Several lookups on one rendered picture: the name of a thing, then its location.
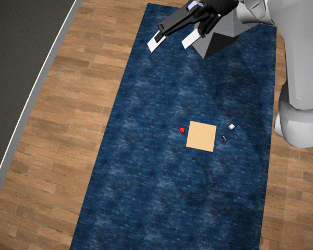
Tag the tan flat mat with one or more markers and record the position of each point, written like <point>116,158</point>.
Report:
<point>201,136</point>

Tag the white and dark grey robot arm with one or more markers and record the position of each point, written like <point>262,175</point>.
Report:
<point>294,20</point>

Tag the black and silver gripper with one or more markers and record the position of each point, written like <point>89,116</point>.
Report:
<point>204,11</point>

